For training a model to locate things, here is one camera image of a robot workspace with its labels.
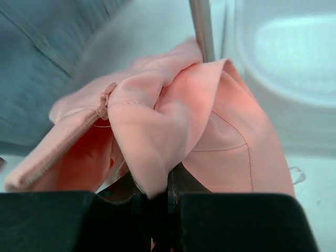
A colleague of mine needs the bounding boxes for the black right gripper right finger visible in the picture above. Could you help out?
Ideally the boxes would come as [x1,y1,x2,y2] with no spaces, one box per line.
[154,164,318,251]

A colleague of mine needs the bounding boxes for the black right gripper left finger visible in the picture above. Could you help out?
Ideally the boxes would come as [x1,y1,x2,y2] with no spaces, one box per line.
[0,172,154,252]

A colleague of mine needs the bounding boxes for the coral pink skirt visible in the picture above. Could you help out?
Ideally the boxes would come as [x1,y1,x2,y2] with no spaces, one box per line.
[5,40,295,198]

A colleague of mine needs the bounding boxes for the blue denim skirt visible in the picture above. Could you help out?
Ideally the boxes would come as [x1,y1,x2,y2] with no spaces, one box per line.
[1,1,127,146]

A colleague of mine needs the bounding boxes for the white plastic basin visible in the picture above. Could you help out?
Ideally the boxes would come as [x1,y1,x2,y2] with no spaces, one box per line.
[229,1,335,152]

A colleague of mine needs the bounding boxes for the white clothes rack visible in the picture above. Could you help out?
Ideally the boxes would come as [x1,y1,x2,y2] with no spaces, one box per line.
[189,0,227,62]

